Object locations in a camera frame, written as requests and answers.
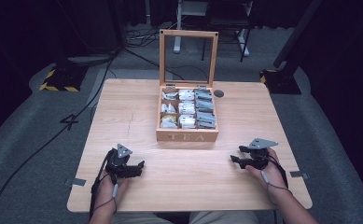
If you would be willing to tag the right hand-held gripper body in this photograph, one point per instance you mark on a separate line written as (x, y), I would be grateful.
(258, 155)

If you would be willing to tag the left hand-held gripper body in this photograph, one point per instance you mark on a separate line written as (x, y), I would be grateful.
(117, 163)

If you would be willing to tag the person's right hand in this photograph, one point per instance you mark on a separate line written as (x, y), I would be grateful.
(274, 177)

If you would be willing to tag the person's left hand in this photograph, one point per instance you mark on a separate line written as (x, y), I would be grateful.
(106, 194)

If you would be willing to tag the grey tape strip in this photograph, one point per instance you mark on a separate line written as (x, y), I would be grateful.
(76, 182)
(299, 174)

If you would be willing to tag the pale clear-wrapped tea bag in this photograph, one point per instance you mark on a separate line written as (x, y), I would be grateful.
(169, 124)
(168, 108)
(170, 96)

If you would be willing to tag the row of grey tea packets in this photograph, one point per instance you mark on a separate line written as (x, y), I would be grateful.
(205, 109)

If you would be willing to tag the yellow tea bag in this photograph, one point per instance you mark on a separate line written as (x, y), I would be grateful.
(168, 118)

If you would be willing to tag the wooden box with glass lid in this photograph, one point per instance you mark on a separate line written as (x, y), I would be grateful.
(187, 136)

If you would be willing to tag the dark round table grommet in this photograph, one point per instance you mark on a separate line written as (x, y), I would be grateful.
(219, 93)

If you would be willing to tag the stack of white tea packets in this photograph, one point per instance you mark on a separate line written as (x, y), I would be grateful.
(186, 109)

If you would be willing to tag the black yellow striped stand base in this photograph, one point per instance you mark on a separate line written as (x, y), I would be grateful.
(280, 82)
(64, 77)

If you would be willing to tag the black metal stand legs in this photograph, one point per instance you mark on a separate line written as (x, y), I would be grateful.
(224, 28)

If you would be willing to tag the dark slanted stand pole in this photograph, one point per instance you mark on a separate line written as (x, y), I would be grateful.
(297, 34)

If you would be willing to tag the white desk frame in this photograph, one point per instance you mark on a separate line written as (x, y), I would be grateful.
(182, 28)

